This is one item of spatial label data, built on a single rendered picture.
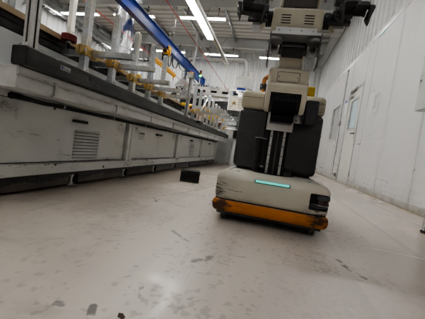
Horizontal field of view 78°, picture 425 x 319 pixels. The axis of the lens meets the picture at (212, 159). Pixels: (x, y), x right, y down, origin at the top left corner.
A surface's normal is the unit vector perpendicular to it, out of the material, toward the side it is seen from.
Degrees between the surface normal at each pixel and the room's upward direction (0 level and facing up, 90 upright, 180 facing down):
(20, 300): 0
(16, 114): 90
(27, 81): 90
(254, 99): 90
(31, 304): 0
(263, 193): 90
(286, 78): 98
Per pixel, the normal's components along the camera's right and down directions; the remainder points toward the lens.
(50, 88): 0.96, 0.15
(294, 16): -0.22, 0.16
